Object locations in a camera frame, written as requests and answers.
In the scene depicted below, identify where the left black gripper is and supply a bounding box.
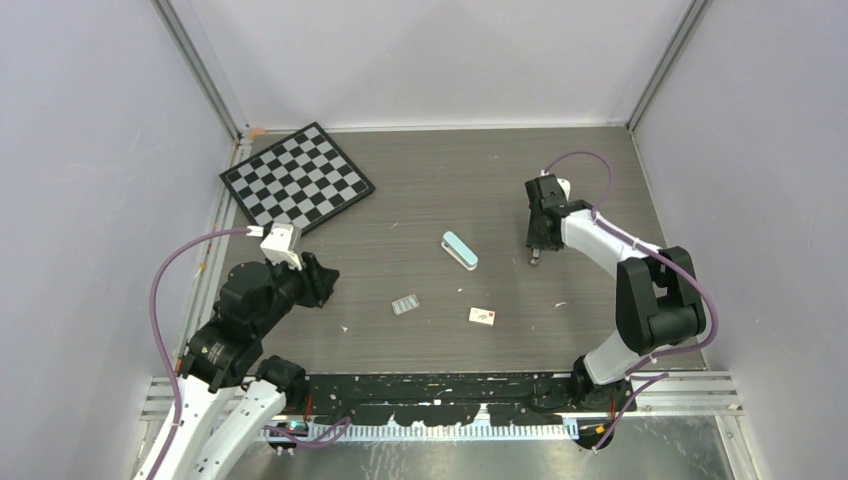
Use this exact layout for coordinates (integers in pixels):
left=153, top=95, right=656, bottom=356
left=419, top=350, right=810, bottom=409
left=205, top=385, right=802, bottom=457
left=255, top=249, right=339, bottom=334

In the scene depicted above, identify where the small white staple box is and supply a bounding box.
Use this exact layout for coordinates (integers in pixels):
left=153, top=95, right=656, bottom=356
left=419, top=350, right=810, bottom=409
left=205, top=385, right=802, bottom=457
left=468, top=307, right=496, bottom=327

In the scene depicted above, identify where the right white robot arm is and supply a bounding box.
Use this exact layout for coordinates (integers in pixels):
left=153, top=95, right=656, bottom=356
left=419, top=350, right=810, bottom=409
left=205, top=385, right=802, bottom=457
left=525, top=174, right=707, bottom=411

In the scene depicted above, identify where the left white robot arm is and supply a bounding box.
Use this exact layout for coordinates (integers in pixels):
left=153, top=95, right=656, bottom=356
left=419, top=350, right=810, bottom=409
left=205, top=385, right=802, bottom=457
left=136, top=252, right=340, bottom=479

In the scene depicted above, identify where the black white chessboard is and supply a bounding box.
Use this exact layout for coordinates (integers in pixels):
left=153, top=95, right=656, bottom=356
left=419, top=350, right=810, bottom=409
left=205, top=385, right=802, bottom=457
left=219, top=122, right=376, bottom=234

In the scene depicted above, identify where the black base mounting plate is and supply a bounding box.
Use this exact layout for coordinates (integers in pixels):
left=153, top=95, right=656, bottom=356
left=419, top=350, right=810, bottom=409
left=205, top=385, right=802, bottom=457
left=281, top=372, right=635, bottom=427

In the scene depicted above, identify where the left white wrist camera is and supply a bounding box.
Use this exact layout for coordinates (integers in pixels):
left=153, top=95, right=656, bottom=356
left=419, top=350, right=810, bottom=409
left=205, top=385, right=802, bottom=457
left=247, top=223, right=303, bottom=271

